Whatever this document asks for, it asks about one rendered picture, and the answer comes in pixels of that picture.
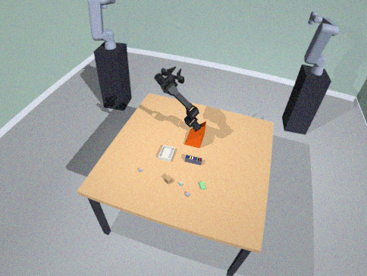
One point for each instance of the light green flat block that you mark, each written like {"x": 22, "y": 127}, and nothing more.
{"x": 202, "y": 185}

